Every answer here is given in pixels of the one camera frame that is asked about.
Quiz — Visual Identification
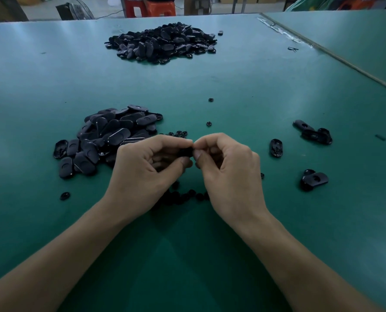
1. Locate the pile of small black buttons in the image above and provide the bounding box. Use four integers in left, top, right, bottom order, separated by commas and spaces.
153, 130, 265, 211

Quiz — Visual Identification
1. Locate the person's left hand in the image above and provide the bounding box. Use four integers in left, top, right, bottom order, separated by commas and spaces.
104, 134, 195, 223

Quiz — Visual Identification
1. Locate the red plastic stool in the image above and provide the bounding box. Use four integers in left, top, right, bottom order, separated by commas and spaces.
338, 0, 375, 11
145, 0, 177, 17
123, 0, 146, 18

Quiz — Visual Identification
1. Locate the small open cardboard box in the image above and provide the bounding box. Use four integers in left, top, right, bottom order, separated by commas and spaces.
184, 0, 211, 16

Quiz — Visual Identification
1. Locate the large brown cardboard box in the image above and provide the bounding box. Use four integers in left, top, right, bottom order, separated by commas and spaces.
0, 0, 28, 22

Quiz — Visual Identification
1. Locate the person's left forearm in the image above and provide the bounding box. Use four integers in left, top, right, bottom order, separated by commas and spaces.
0, 199, 135, 312

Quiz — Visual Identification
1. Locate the green striped bag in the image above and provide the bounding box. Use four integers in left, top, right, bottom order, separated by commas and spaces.
285, 0, 343, 12

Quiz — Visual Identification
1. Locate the pile of black oval shells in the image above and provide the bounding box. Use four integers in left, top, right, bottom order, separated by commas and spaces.
293, 119, 334, 192

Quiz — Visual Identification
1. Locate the person's right forearm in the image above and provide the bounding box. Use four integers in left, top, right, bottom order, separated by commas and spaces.
242, 214, 383, 312

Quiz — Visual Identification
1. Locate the grey floor fan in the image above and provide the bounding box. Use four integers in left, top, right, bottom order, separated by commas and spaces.
55, 0, 95, 21

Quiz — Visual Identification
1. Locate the person's right hand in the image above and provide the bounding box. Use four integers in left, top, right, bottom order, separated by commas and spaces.
193, 132, 271, 234

